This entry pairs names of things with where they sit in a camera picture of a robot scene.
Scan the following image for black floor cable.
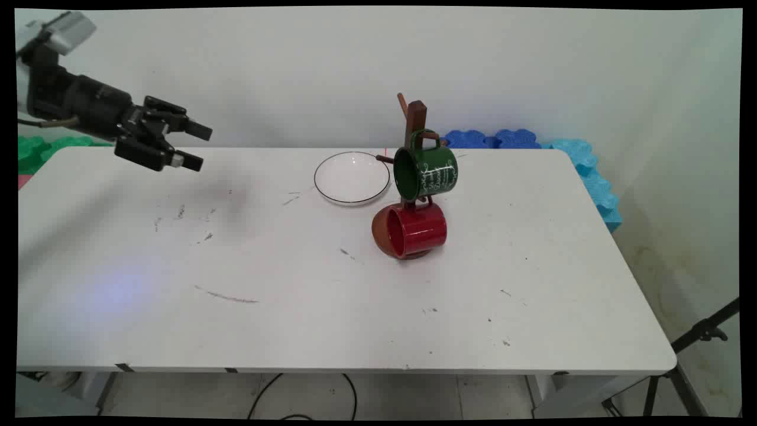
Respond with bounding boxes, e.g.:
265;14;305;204
247;373;358;421

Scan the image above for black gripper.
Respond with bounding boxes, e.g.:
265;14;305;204
26;44;213;173

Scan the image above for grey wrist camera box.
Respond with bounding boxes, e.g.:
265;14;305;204
37;12;98;57

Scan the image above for white plate with dark rim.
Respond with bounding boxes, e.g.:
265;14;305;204
313;151;392;206

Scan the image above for green foam mat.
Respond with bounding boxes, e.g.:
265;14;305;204
17;135;114;176

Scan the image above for black tripod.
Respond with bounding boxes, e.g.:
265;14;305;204
601;297;741;418

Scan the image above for red ceramic mug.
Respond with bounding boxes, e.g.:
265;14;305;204
386;198;448;260

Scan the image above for light blue foam mat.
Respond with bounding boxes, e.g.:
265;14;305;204
541;138;623;233

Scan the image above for grey table leg frame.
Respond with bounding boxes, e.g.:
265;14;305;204
16;371;121;417

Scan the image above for dark blue foam mat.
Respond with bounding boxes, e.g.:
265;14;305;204
443;128;542;150

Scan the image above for green enamel mug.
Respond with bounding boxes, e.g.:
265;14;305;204
393;128;460;202

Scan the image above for brown wooden mug tree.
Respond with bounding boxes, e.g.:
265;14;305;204
371;92;449;262

